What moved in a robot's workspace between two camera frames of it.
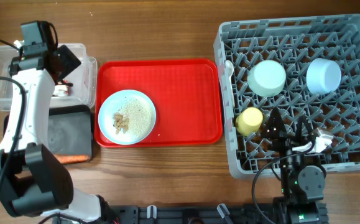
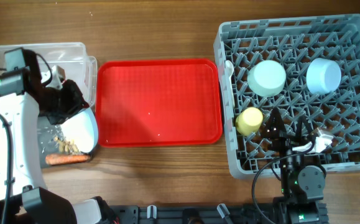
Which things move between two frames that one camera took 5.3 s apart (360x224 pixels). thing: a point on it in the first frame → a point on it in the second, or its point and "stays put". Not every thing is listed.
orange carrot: (68, 158) stays put
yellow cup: (249, 121) stays put
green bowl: (266, 78) stays put
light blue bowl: (323, 76) stays put
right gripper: (280, 132) stays put
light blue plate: (139, 109) → (82, 127)
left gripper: (71, 60) → (78, 104)
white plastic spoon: (229, 70) stays put
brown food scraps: (120, 122) → (65, 147)
